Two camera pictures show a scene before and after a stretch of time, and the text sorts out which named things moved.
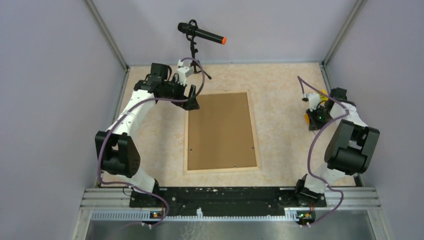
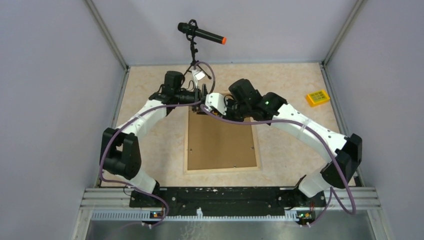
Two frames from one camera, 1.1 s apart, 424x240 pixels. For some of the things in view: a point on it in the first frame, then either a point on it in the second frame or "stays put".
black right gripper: [314, 125] to [227, 116]
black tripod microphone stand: [196, 65] stays put
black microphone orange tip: [191, 29] stays put
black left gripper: [192, 103] to [199, 96]
